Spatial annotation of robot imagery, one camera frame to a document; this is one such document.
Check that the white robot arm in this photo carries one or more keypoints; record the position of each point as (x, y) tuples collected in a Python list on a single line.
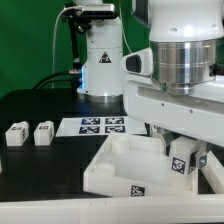
[(177, 83)]

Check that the white square tabletop part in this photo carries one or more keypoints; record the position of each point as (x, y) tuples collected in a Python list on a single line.
[(135, 166)]

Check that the silver overhead camera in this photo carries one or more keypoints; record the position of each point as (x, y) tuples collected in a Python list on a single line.
[(99, 11)]

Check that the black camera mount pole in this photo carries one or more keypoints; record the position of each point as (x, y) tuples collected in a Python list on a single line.
[(78, 24)]

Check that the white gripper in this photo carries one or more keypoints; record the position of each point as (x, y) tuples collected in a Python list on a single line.
[(199, 116)]

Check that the white marker base plate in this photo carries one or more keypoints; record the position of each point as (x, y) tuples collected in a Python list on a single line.
[(92, 126)]

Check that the white L-shaped obstacle fence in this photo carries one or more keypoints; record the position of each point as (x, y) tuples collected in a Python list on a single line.
[(48, 191)]

